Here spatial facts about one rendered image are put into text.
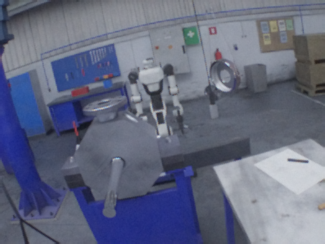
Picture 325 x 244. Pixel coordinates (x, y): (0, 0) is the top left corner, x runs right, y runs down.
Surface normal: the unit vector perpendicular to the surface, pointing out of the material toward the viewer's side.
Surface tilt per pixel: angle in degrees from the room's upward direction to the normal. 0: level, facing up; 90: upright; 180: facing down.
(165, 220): 90
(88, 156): 90
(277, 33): 90
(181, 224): 90
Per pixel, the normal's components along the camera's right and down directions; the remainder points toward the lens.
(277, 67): 0.06, 0.29
